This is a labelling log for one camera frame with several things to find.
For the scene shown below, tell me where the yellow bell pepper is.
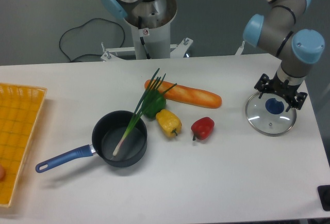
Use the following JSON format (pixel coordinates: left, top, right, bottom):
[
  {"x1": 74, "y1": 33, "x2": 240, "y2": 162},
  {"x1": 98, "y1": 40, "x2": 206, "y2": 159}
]
[{"x1": 156, "y1": 109, "x2": 182, "y2": 138}]

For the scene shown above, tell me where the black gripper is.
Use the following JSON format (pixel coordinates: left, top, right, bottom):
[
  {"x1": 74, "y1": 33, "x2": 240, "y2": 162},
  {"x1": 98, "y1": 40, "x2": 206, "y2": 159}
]
[{"x1": 254, "y1": 74, "x2": 308, "y2": 112}]

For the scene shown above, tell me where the orange baguette bread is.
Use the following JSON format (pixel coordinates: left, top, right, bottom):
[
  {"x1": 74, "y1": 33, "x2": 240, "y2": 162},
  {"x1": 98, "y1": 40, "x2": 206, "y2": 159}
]
[{"x1": 144, "y1": 79, "x2": 223, "y2": 109}]

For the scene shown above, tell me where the green bell pepper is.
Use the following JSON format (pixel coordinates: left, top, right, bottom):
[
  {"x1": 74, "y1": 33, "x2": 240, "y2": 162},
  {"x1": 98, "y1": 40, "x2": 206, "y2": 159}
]
[{"x1": 142, "y1": 90, "x2": 166, "y2": 119}]

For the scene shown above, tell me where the yellow woven basket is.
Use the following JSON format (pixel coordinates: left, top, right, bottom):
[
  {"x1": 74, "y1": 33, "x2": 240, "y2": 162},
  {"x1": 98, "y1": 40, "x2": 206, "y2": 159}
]
[{"x1": 1, "y1": 83, "x2": 47, "y2": 207}]

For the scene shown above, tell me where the red bell pepper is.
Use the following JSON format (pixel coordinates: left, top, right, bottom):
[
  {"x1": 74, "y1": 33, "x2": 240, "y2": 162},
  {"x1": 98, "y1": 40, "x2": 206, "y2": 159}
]
[{"x1": 191, "y1": 117, "x2": 215, "y2": 141}]

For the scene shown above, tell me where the dark saucepan blue handle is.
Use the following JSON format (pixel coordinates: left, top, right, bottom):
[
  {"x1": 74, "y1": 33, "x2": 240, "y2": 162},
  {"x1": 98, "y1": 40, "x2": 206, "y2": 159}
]
[{"x1": 35, "y1": 110, "x2": 147, "y2": 173}]

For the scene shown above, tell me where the black floor cable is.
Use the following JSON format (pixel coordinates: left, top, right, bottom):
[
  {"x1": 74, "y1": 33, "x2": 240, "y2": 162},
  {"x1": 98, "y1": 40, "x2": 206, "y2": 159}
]
[{"x1": 59, "y1": 18, "x2": 126, "y2": 62}]

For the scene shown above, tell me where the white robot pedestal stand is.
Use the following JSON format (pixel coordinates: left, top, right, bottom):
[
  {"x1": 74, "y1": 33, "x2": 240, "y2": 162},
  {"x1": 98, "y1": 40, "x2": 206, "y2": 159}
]
[{"x1": 101, "y1": 0, "x2": 193, "y2": 60}]

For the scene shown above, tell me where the green spring onion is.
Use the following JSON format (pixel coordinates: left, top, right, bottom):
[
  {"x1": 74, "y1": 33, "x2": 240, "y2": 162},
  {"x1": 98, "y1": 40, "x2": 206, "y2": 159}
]
[{"x1": 112, "y1": 68, "x2": 166, "y2": 157}]

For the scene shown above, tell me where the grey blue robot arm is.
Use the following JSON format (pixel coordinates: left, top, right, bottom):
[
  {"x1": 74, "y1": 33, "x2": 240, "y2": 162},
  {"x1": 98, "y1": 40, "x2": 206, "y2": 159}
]
[{"x1": 101, "y1": 0, "x2": 325, "y2": 109}]

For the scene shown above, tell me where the black device at table corner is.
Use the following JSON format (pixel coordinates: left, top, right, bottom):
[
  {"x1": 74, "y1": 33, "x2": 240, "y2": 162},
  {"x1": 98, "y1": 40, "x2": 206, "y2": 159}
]
[{"x1": 317, "y1": 185, "x2": 330, "y2": 212}]

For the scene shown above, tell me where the glass pot lid blue knob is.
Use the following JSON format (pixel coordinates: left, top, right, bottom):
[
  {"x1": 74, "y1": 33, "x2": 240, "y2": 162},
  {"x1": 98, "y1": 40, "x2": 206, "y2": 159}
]
[{"x1": 244, "y1": 91, "x2": 298, "y2": 137}]

